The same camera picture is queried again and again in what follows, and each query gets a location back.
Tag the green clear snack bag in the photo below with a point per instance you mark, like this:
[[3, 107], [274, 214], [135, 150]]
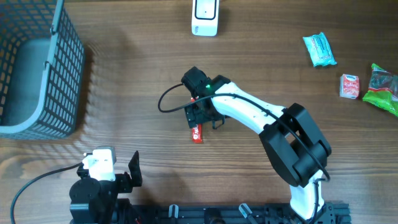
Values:
[[382, 89]]

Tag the pale teal snack packet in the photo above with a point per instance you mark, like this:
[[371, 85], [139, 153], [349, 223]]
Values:
[[319, 50]]

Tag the dark grey mesh basket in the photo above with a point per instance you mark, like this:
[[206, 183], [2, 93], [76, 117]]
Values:
[[42, 62]]

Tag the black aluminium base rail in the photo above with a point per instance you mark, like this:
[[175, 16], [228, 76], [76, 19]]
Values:
[[270, 213]]

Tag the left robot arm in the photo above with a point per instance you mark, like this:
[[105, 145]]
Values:
[[94, 198]]

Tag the small red snack packet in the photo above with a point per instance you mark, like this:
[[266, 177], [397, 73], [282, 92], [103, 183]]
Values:
[[349, 86]]

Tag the white barcode scanner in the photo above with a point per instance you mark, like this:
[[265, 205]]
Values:
[[205, 14]]

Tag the red snack wrapper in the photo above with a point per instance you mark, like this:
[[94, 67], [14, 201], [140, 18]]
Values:
[[197, 134]]

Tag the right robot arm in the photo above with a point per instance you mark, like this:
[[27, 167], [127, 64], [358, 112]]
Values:
[[294, 144]]

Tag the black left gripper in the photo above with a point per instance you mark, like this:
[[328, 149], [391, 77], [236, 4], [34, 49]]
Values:
[[126, 185]]

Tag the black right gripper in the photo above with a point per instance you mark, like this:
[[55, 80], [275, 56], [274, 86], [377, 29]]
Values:
[[194, 116]]

